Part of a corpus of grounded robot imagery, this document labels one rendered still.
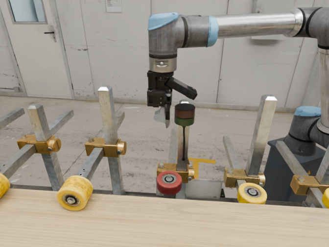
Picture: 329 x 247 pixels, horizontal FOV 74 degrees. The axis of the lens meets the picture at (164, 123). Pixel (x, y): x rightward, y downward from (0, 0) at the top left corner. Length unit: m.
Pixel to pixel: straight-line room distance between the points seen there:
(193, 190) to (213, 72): 2.59
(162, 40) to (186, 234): 0.52
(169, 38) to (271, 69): 2.87
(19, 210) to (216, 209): 0.53
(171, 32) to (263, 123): 0.39
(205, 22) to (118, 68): 2.90
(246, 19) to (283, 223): 0.70
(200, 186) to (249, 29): 0.64
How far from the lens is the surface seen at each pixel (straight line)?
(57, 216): 0.69
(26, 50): 4.28
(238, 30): 0.95
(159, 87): 0.74
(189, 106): 0.64
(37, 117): 0.84
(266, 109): 0.72
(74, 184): 0.64
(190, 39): 0.71
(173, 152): 0.91
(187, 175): 0.81
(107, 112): 0.72
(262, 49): 3.38
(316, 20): 1.11
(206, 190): 0.92
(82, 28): 3.66
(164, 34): 0.67
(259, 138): 0.76
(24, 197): 0.78
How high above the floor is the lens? 1.39
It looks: 28 degrees down
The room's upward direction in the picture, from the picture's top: straight up
